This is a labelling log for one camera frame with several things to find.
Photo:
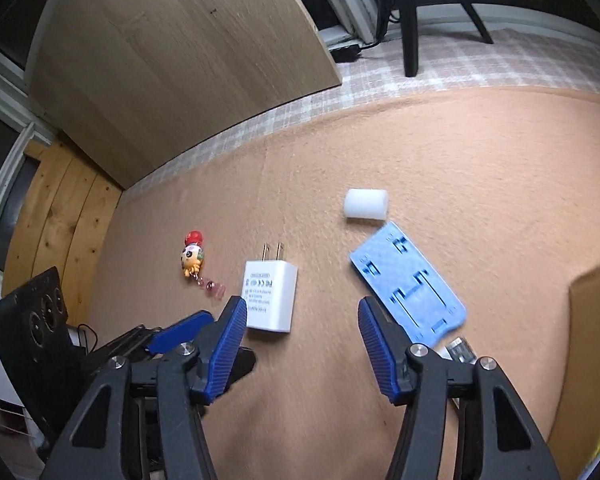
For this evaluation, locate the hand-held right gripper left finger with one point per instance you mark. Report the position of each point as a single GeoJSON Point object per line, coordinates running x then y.
{"type": "Point", "coordinates": [227, 345]}

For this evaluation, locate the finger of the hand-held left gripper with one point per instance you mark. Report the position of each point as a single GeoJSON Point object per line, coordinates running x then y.
{"type": "Point", "coordinates": [180, 332]}
{"type": "Point", "coordinates": [244, 365]}

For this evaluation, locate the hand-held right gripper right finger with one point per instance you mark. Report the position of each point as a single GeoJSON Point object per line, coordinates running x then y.
{"type": "Point", "coordinates": [375, 350]}

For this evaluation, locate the white wall charger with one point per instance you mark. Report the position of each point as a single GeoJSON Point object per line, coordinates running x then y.
{"type": "Point", "coordinates": [270, 295]}

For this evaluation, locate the cardboard box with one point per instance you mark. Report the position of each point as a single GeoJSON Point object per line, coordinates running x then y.
{"type": "Point", "coordinates": [595, 340]}

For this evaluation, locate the light blue phone stand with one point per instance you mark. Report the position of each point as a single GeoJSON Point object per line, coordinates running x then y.
{"type": "Point", "coordinates": [410, 280]}

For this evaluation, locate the white spray tube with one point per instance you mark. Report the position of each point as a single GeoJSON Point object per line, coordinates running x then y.
{"type": "Point", "coordinates": [460, 349]}

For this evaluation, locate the wooden plank crate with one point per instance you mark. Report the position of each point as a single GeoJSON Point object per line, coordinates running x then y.
{"type": "Point", "coordinates": [65, 210]}

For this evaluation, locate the white foam cylinder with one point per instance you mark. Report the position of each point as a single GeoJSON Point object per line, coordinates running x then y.
{"type": "Point", "coordinates": [366, 205]}

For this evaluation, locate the beige felt mat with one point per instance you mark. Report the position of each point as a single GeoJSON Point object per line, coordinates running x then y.
{"type": "Point", "coordinates": [430, 160]}

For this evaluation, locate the light wooden board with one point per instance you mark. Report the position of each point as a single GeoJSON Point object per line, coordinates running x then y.
{"type": "Point", "coordinates": [180, 60]}

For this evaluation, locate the checkered cloth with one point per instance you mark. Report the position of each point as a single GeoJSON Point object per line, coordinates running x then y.
{"type": "Point", "coordinates": [455, 65]}

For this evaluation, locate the black power adapter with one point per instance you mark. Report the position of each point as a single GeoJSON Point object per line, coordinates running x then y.
{"type": "Point", "coordinates": [345, 52]}

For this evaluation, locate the black tripod stand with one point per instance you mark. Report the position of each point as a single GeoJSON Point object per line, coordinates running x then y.
{"type": "Point", "coordinates": [410, 35]}

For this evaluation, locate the white door frame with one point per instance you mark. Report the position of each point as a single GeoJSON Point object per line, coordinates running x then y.
{"type": "Point", "coordinates": [350, 0]}

